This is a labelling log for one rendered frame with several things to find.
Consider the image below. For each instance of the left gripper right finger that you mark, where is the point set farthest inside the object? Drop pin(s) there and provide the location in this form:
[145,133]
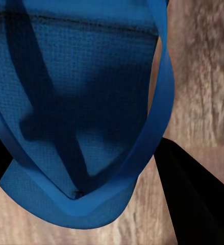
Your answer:
[195,197]

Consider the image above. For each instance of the sandal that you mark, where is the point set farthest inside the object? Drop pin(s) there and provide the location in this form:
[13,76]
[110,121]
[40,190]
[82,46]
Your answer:
[74,83]

